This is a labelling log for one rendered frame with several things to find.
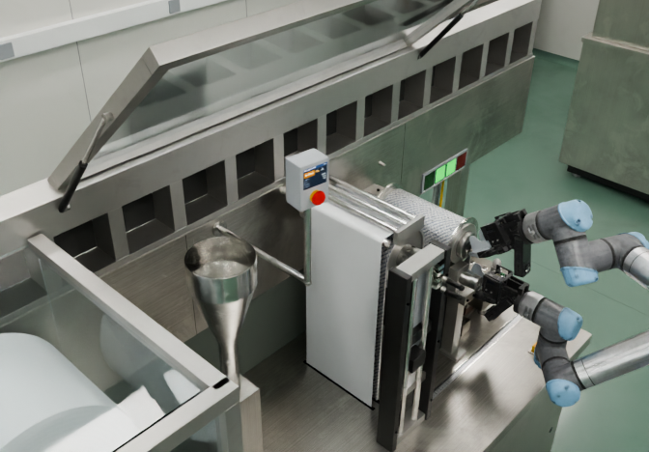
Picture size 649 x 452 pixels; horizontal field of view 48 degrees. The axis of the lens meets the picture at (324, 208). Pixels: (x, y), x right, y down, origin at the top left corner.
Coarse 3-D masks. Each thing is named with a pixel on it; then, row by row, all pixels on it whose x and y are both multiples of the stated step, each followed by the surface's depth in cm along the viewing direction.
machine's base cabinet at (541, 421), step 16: (544, 400) 216; (528, 416) 210; (544, 416) 223; (512, 432) 204; (528, 432) 217; (544, 432) 231; (496, 448) 199; (512, 448) 210; (528, 448) 224; (544, 448) 239
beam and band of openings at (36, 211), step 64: (512, 0) 243; (384, 64) 196; (448, 64) 225; (512, 64) 250; (256, 128) 169; (320, 128) 187; (384, 128) 208; (64, 192) 138; (128, 192) 149; (192, 192) 172; (256, 192) 178; (0, 256) 132; (128, 256) 155
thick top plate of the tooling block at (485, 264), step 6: (474, 258) 227; (480, 258) 227; (480, 264) 225; (486, 264) 225; (486, 270) 222; (504, 270) 222; (474, 300) 215; (480, 300) 213; (474, 306) 216; (480, 306) 214; (486, 306) 216
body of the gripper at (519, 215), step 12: (504, 216) 183; (516, 216) 179; (480, 228) 186; (492, 228) 184; (504, 228) 183; (516, 228) 181; (492, 240) 185; (504, 240) 182; (528, 240) 178; (504, 252) 184
